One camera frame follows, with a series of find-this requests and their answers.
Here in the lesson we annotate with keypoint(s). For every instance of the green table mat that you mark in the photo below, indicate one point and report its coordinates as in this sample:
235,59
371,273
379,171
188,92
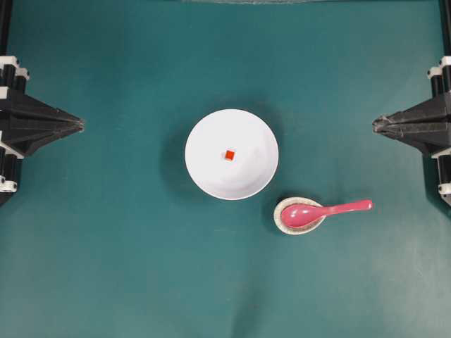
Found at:
109,237

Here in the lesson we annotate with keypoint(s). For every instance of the pink plastic spoon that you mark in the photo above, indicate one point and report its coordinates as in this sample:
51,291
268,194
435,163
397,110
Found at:
303,214

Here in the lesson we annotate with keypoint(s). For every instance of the speckled ceramic spoon rest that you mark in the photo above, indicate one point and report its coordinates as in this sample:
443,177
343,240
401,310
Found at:
283,225

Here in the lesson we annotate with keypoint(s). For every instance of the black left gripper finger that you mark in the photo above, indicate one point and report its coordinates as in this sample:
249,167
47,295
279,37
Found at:
24,106
23,139

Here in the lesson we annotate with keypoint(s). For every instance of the white round bowl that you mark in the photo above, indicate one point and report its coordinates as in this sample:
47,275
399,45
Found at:
256,154

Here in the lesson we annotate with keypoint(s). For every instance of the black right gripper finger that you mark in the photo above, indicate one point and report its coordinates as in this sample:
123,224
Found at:
428,139
433,110

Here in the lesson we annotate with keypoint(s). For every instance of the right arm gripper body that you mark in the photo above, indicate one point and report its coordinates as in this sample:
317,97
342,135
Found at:
440,84

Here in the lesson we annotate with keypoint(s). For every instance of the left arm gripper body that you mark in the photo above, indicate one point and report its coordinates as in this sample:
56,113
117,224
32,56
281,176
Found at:
12,77

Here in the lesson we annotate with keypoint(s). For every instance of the small red block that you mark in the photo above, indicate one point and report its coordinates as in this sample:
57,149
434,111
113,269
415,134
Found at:
229,155

